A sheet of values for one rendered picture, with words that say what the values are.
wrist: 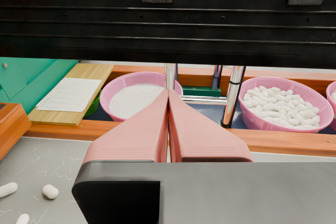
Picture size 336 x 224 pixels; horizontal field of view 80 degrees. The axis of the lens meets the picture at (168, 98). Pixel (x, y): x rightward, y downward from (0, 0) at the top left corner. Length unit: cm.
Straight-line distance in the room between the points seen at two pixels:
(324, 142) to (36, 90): 79
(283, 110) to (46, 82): 74
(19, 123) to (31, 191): 15
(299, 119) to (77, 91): 68
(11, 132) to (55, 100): 18
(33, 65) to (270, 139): 69
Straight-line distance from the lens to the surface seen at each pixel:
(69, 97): 69
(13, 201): 55
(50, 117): 64
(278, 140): 58
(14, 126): 57
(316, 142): 62
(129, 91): 74
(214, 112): 74
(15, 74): 65
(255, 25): 24
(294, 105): 78
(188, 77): 77
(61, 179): 53
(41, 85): 73
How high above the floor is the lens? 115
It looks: 37 degrees down
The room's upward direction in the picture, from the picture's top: straight up
